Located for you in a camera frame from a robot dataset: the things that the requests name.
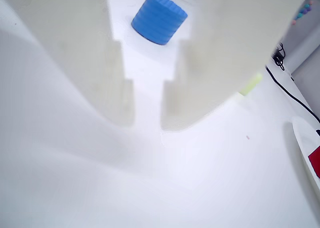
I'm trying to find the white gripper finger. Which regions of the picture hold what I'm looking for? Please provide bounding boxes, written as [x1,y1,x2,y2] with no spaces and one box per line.
[159,0,312,132]
[0,0,136,127]

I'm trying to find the pale yellow foam block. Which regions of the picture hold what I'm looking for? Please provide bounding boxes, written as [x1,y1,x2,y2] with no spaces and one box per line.
[238,72,264,96]

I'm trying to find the white paper plate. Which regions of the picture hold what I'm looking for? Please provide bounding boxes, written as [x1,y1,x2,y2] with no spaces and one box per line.
[291,116,320,188]

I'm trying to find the colourful beads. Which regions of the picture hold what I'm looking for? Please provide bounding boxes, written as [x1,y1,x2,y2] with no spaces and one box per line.
[291,0,315,26]

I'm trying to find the black cable bundle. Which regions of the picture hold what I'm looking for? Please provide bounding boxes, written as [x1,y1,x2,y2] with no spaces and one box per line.
[273,43,286,71]

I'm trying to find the long black cable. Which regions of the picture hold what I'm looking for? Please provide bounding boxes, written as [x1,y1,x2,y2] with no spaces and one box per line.
[264,65,320,123]

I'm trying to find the red cube block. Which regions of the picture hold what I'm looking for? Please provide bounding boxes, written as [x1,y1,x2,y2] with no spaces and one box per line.
[307,146,320,178]

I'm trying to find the blue ribbed cylinder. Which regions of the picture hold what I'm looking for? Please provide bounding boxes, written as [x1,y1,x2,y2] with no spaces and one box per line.
[130,0,189,46]

